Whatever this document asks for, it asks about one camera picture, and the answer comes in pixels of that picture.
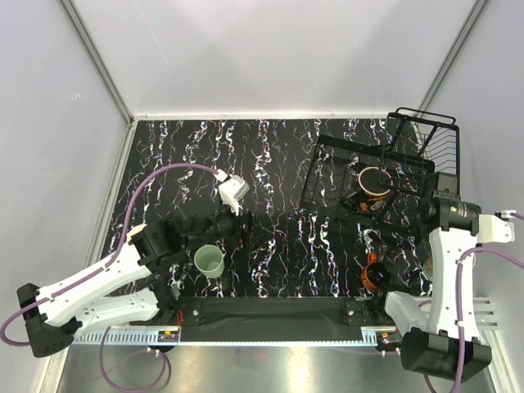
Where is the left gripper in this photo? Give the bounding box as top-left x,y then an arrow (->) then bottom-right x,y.
185,198 -> 273,254

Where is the black skull mug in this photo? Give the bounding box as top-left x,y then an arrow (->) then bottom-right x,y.
340,166 -> 392,214

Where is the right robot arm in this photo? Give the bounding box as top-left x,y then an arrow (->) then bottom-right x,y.
370,172 -> 518,392

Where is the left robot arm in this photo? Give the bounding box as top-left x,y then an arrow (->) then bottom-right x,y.
17,208 -> 253,358

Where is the green cup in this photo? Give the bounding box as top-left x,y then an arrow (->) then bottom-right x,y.
193,245 -> 224,279

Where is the beige printed mug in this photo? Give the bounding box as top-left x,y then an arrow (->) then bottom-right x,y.
422,256 -> 433,281

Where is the cream cup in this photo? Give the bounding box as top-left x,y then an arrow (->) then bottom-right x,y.
126,224 -> 147,243

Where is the orange black mug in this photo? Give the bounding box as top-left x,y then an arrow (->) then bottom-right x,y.
360,251 -> 391,293

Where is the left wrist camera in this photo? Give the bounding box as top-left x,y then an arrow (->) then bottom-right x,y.
215,169 -> 250,216

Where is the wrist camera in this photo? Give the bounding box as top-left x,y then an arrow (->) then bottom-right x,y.
215,169 -> 250,216
477,210 -> 515,244

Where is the black wire dish rack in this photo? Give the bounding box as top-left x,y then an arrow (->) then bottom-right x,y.
300,107 -> 460,237

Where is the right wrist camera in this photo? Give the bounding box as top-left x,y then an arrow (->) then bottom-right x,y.
477,210 -> 515,244

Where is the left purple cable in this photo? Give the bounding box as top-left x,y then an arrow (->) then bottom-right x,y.
0,163 -> 224,390

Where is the purple cable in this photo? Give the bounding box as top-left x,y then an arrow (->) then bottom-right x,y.
423,212 -> 524,393
0,163 -> 224,390

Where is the slotted cable duct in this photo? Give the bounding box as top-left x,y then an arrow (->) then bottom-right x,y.
75,326 -> 377,348

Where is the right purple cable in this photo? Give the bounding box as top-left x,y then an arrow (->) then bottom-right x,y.
423,212 -> 524,393

